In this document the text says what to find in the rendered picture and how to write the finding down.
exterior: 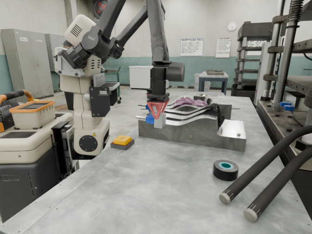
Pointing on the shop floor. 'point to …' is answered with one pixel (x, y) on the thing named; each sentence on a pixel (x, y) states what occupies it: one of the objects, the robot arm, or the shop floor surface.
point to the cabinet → (28, 63)
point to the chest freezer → (141, 77)
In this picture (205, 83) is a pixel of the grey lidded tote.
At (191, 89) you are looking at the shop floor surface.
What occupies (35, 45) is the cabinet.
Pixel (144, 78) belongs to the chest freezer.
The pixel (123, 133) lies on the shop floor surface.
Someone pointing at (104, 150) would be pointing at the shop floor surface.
